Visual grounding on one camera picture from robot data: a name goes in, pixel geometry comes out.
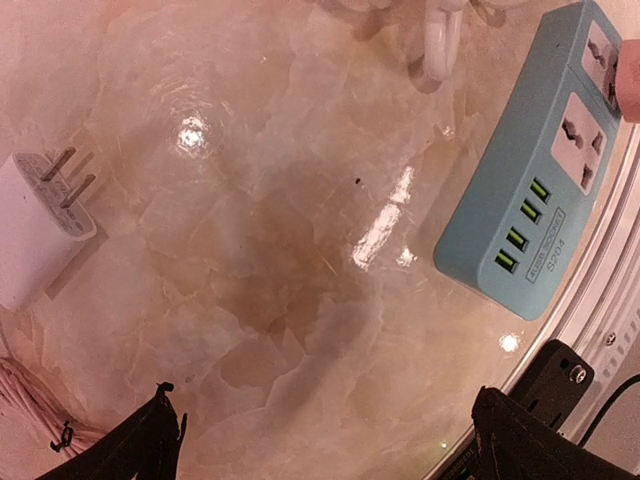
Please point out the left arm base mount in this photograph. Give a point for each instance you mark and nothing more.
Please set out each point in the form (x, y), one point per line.
(553, 384)

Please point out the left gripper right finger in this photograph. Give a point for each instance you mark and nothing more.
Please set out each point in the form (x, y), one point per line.
(512, 444)

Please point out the teal power strip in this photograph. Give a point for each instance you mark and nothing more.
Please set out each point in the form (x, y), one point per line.
(518, 224)

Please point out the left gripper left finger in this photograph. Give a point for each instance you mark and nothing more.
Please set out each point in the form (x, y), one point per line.
(146, 445)

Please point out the white wall charger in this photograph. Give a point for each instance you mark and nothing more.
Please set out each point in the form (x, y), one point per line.
(44, 225)

